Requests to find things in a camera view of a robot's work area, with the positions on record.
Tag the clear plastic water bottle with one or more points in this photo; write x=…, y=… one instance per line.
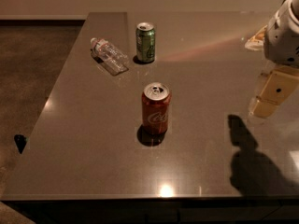
x=112, y=58

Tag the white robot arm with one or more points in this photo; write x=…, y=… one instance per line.
x=279, y=41

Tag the red coke can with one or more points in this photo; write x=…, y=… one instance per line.
x=156, y=99

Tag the green soda can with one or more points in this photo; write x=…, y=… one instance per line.
x=145, y=42

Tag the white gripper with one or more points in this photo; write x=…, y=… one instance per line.
x=281, y=39

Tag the small black floor object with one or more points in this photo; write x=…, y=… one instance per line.
x=20, y=141

